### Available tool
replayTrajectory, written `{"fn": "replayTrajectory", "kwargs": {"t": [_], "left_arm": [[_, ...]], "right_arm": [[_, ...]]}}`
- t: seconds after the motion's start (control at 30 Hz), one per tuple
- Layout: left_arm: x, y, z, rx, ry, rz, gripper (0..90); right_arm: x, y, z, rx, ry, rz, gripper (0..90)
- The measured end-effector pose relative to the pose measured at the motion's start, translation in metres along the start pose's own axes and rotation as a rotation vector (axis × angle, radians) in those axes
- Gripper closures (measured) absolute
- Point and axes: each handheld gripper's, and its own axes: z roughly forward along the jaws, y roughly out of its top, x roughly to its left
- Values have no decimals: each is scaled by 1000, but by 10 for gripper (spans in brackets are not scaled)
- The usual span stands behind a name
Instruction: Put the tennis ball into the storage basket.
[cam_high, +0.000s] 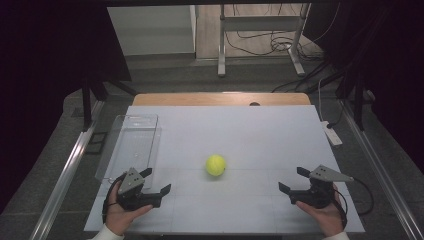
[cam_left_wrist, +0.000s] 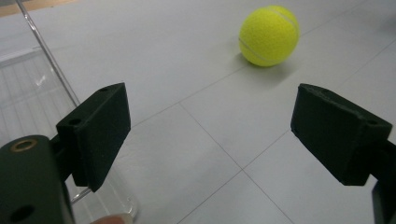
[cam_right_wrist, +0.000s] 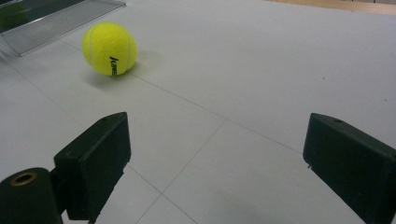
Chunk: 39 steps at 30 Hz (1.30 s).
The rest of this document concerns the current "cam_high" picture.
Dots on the person's left hand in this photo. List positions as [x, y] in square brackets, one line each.
[118, 216]

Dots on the white power strip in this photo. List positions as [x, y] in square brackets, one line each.
[331, 133]

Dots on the yellow tennis ball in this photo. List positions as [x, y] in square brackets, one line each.
[215, 165]

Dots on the white cabinet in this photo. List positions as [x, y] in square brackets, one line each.
[150, 30]

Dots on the dark curtain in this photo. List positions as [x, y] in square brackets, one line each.
[393, 66]
[40, 83]

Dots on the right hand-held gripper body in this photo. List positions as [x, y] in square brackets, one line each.
[320, 193]

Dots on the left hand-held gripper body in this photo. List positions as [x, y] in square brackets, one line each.
[131, 181]

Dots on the white board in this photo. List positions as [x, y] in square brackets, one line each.
[253, 140]

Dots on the wooden table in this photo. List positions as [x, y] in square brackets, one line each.
[200, 99]

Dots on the person's right hand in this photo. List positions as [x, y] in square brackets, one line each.
[328, 218]

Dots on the black floor plate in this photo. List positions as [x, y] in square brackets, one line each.
[96, 142]

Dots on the black metal stand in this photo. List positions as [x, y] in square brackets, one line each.
[87, 103]
[358, 106]

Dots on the aluminium rail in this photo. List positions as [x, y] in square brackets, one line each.
[66, 166]
[383, 173]

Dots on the clear plastic container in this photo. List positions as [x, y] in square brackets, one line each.
[133, 143]

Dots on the grey metal desk frame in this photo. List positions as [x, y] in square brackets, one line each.
[260, 23]

